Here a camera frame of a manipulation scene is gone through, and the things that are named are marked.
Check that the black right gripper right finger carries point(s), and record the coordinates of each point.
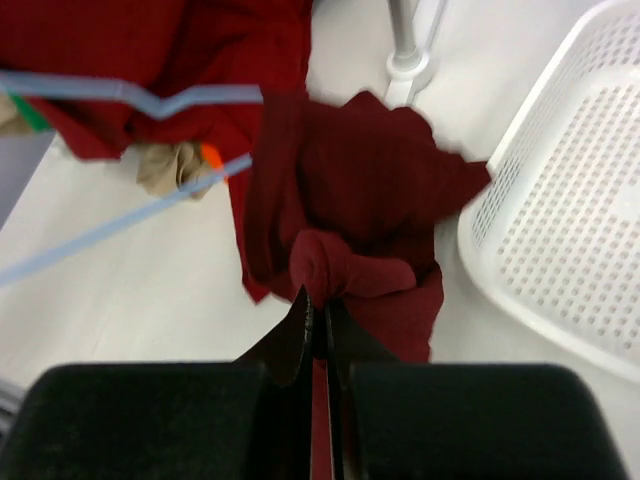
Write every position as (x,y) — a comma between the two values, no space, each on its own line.
(395,420)

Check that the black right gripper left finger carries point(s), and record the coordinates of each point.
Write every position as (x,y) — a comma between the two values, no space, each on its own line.
(245,419)

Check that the dark maroon t shirt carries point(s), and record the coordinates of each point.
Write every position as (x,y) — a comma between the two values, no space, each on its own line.
(342,204)

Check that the orange t shirt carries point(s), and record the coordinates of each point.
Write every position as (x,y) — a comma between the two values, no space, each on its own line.
(211,156)

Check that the beige t shirt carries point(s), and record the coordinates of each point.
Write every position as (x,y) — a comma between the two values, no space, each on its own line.
(162,168)

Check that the green t shirt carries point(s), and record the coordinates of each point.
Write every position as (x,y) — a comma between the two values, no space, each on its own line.
(32,117)

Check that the red t shirt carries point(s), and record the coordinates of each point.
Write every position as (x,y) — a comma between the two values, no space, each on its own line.
(165,47)

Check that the white perforated plastic basket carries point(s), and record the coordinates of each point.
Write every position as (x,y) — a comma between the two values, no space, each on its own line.
(553,241)

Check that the white and chrome clothes rack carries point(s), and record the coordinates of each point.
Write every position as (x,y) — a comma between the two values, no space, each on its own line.
(411,65)

